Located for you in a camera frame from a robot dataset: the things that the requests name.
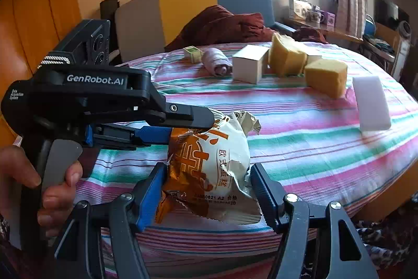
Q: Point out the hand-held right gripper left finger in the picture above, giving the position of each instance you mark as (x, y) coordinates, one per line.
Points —
(150, 197)

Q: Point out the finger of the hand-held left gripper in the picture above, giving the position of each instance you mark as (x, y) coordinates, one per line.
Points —
(150, 135)
(192, 117)

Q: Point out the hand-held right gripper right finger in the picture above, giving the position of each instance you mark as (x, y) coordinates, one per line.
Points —
(265, 197)

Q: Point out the white orange snack packet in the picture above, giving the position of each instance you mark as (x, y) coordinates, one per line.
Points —
(222, 168)

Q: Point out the yellow wedge sponge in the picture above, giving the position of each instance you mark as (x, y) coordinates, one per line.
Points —
(284, 56)

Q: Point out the person's left hand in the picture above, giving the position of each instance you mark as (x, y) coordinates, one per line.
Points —
(52, 200)

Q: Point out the pink rolled towel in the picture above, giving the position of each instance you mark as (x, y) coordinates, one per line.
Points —
(215, 62)

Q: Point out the small green yellow box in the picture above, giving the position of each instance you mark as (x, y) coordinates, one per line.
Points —
(192, 54)

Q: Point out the white cardboard box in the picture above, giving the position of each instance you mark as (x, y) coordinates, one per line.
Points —
(248, 65)

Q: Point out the grey yellow blue chair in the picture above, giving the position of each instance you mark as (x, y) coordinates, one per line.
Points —
(140, 27)

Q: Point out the maroon cloth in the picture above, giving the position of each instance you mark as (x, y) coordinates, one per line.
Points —
(222, 24)

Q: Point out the wooden wardrobe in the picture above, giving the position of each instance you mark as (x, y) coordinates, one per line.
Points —
(32, 4)

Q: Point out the dark patterned clothing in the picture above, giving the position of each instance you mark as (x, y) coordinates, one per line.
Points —
(388, 243)

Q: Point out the yellow cube sponge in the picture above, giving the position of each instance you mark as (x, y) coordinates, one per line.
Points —
(326, 78)

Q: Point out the white foam sponge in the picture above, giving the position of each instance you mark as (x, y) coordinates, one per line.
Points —
(372, 102)

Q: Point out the white carton with papers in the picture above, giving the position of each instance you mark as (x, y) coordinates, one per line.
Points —
(297, 2)

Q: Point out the white printed mug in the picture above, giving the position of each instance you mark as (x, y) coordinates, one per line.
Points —
(315, 17)

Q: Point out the purple box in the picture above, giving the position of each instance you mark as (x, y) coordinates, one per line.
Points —
(329, 20)

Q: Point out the wooden side table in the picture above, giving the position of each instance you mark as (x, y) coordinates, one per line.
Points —
(343, 34)

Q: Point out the blue pot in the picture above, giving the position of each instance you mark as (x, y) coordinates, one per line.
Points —
(369, 26)

